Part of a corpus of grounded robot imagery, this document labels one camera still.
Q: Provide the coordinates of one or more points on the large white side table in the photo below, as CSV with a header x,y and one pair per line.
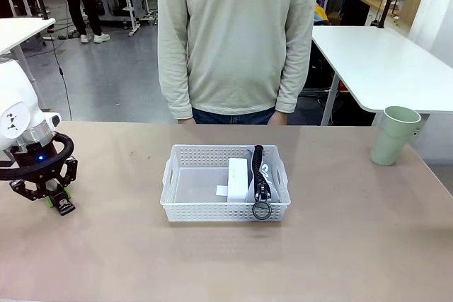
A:
x,y
382,65

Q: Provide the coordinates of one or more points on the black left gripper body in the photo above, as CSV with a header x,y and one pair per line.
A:
x,y
37,164

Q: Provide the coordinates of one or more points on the pale green plastic cup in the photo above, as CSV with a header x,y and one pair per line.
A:
x,y
393,143

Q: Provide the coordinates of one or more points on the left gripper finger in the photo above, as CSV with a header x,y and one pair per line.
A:
x,y
63,206
30,192

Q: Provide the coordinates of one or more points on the white table with slanted leg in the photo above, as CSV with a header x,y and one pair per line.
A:
x,y
17,31

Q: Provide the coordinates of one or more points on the person's left hand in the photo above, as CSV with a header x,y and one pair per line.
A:
x,y
277,120

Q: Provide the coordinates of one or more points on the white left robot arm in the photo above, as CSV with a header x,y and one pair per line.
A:
x,y
14,97

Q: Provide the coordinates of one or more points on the yellow and blue bag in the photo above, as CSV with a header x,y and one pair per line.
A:
x,y
320,13

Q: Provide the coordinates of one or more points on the person's left forearm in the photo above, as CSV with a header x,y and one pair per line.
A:
x,y
293,82

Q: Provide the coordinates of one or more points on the person's right forearm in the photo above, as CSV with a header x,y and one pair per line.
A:
x,y
173,86

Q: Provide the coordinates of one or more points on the white digital alarm clock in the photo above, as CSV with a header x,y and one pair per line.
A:
x,y
238,181

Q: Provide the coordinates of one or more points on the person in beige sweater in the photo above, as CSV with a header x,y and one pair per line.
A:
x,y
233,33

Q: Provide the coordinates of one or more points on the grey campus pencil pouch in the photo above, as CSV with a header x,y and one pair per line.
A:
x,y
263,171

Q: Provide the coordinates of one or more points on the person's right hand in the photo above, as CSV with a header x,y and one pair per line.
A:
x,y
185,121

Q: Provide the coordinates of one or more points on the white perforated plastic basket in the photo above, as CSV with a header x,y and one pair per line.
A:
x,y
184,210

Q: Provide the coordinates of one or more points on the wooden workbench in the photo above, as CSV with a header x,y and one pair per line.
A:
x,y
375,1

